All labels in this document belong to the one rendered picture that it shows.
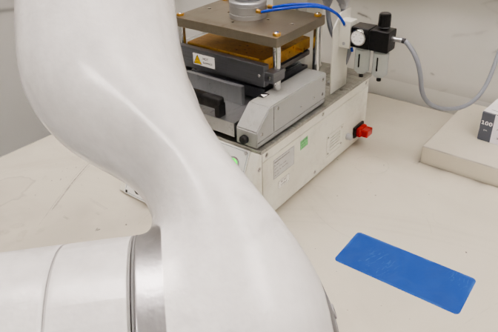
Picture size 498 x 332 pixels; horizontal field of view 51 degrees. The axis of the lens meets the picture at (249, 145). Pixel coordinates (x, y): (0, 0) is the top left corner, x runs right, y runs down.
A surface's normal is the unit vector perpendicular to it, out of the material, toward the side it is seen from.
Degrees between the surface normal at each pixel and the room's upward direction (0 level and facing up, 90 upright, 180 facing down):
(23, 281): 1
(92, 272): 2
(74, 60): 49
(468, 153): 0
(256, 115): 41
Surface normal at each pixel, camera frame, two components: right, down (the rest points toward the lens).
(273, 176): 0.79, 0.29
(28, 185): -0.03, -0.87
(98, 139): -0.44, 0.58
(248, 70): -0.61, 0.41
